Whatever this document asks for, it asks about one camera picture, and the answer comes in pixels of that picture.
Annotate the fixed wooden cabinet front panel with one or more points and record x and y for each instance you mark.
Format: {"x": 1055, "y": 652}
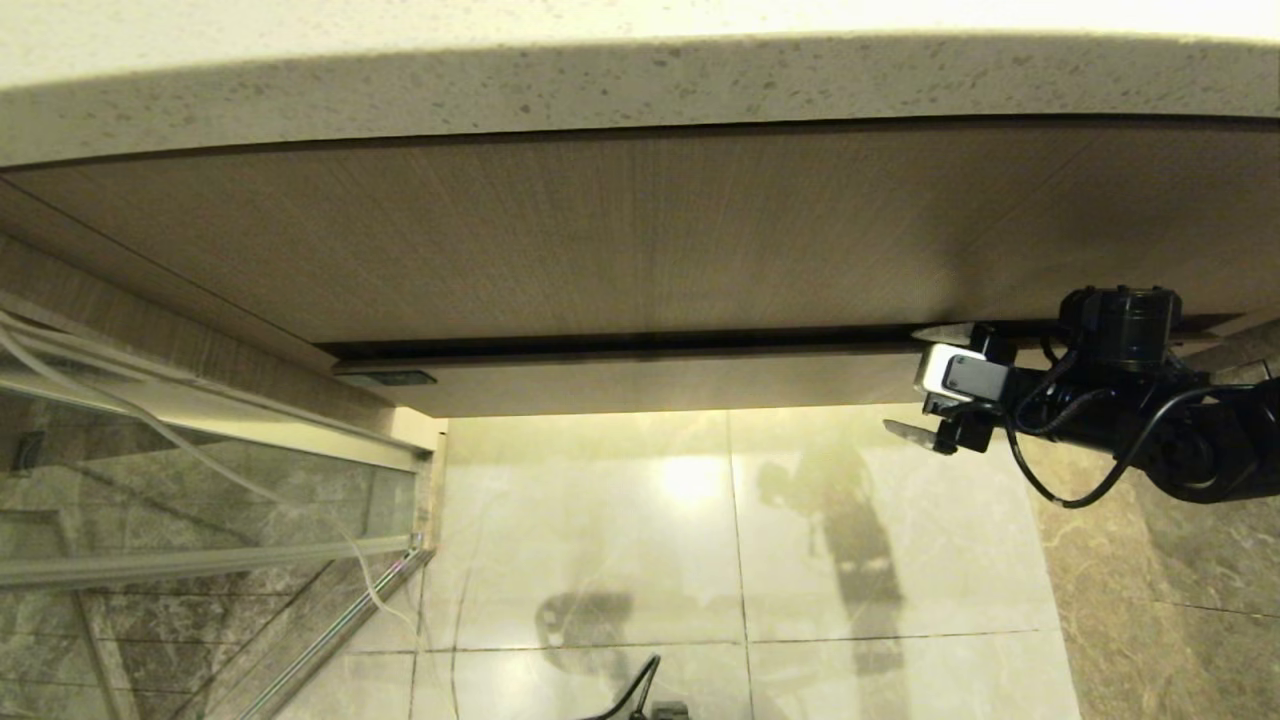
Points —
{"x": 640, "y": 235}

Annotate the wooden vanity drawer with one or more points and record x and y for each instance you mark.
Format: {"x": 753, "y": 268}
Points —
{"x": 700, "y": 385}

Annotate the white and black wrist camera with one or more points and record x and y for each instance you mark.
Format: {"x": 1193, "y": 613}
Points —
{"x": 960, "y": 372}

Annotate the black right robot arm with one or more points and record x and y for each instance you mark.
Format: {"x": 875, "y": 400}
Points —
{"x": 1170, "y": 430}

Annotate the chrome floor rail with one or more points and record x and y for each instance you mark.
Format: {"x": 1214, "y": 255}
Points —
{"x": 340, "y": 630}

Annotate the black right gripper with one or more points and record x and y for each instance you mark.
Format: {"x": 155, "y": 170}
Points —
{"x": 990, "y": 345}

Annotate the dark green label plate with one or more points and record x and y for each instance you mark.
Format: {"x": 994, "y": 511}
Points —
{"x": 388, "y": 379}

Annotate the wooden cabinet side panel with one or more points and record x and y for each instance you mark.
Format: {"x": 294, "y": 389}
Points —
{"x": 100, "y": 288}

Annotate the glass shower partition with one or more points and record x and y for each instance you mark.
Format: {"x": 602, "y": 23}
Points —
{"x": 200, "y": 480}

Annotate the speckled stone countertop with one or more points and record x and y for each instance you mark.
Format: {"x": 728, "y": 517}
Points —
{"x": 640, "y": 80}

